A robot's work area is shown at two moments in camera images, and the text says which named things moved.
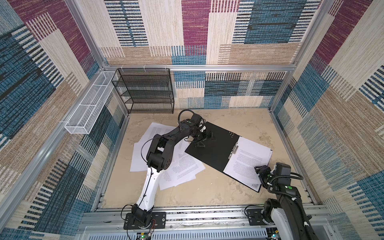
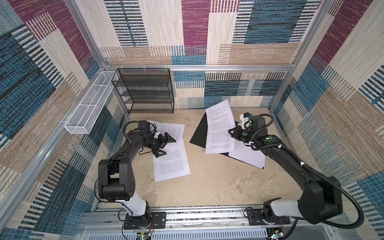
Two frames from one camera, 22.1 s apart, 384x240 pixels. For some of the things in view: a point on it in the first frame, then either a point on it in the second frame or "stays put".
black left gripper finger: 211,135 to 169,138
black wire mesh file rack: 145,90 stays put
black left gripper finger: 199,144 to 157,154
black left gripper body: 199,137 to 154,143
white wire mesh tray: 81,121 stays put
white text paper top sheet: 245,156 to 172,165
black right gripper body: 266,182 to 246,135
